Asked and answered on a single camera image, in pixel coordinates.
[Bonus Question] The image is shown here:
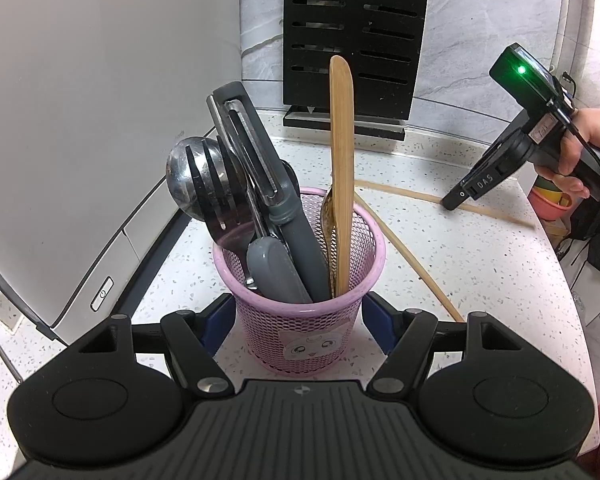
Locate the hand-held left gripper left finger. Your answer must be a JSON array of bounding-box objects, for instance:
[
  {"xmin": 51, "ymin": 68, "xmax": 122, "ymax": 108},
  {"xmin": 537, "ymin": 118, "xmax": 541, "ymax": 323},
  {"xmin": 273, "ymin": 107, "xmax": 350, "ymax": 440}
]
[{"xmin": 74, "ymin": 293, "xmax": 237, "ymax": 399}]

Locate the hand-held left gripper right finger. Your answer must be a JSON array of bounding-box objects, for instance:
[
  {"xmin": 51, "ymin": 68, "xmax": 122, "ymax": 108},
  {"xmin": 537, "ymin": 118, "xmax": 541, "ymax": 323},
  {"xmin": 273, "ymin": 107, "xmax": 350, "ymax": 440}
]
[{"xmin": 362, "ymin": 291, "xmax": 524, "ymax": 398}]

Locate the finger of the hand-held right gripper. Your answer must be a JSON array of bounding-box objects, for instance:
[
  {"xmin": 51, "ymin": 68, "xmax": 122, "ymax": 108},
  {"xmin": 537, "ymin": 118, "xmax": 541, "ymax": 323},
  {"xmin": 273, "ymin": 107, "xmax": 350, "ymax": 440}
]
[{"xmin": 441, "ymin": 125, "xmax": 533, "ymax": 211}]

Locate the pink mesh utensil holder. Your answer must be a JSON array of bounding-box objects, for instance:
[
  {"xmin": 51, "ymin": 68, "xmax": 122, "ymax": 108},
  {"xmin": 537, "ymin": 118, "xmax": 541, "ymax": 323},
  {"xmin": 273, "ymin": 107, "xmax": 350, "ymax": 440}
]
[{"xmin": 212, "ymin": 186, "xmax": 387, "ymax": 378}]

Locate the wooden chopstick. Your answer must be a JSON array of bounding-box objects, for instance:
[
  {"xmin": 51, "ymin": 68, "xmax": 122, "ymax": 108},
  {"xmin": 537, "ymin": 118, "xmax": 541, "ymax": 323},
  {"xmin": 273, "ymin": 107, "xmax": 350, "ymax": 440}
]
[
  {"xmin": 354, "ymin": 179, "xmax": 538, "ymax": 228},
  {"xmin": 352, "ymin": 200, "xmax": 465, "ymax": 323}
]

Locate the grey handled kitchen tool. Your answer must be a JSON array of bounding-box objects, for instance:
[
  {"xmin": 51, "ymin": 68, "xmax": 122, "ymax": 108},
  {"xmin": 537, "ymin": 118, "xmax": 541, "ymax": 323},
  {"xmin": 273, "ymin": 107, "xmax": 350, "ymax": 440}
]
[{"xmin": 246, "ymin": 236, "xmax": 313, "ymax": 306}]

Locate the steel fork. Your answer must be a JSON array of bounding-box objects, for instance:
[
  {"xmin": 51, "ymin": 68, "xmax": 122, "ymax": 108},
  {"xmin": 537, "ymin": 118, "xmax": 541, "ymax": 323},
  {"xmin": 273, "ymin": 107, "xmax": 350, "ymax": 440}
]
[{"xmin": 182, "ymin": 137, "xmax": 261, "ymax": 261}]

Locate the grey peeler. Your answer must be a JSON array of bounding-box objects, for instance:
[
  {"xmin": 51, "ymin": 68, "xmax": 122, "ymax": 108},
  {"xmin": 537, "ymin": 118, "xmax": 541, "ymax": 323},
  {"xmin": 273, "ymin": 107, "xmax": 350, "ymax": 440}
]
[{"xmin": 206, "ymin": 81, "xmax": 331, "ymax": 303}]

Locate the gold spoon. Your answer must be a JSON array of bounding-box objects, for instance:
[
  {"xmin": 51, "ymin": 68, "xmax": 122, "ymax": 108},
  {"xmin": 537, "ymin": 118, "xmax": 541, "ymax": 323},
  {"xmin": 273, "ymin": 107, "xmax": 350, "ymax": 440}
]
[{"xmin": 320, "ymin": 187, "xmax": 338, "ymax": 296}]

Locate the wooden spatula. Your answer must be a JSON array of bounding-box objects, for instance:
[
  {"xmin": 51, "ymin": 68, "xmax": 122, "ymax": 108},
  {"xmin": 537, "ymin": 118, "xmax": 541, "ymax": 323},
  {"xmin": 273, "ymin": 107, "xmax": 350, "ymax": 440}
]
[{"xmin": 328, "ymin": 55, "xmax": 355, "ymax": 297}]

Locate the large round steel spoon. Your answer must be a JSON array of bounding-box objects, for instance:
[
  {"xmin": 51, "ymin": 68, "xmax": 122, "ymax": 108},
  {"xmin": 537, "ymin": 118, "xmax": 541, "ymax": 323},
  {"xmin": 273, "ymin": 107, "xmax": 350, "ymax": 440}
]
[{"xmin": 166, "ymin": 136, "xmax": 231, "ymax": 223}]

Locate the person's right hand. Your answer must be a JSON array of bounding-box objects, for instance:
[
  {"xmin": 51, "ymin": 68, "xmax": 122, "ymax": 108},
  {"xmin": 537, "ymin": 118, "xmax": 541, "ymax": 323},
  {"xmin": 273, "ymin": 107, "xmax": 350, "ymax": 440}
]
[{"xmin": 534, "ymin": 107, "xmax": 600, "ymax": 200}]

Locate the orange plastic basin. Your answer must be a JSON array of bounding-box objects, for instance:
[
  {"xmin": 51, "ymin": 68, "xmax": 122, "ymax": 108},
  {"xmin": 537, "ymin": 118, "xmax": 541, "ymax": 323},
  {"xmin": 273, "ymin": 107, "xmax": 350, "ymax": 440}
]
[{"xmin": 529, "ymin": 189, "xmax": 575, "ymax": 222}]

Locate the black knife block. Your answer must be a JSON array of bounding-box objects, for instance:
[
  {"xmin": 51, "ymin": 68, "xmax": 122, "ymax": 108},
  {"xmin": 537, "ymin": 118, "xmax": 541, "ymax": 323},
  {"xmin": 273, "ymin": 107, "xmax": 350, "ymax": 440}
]
[{"xmin": 281, "ymin": 0, "xmax": 431, "ymax": 142}]

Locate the thin steel rod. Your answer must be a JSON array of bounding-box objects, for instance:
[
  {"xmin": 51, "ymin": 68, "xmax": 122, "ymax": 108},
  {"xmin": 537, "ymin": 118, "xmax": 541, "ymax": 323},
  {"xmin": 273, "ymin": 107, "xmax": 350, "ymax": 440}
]
[{"xmin": 0, "ymin": 329, "xmax": 22, "ymax": 387}]

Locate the white countertop appliance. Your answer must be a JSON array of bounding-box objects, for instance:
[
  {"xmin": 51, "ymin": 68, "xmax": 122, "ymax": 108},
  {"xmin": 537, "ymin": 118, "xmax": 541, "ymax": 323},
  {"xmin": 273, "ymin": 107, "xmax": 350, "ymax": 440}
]
[{"xmin": 0, "ymin": 0, "xmax": 243, "ymax": 346}]

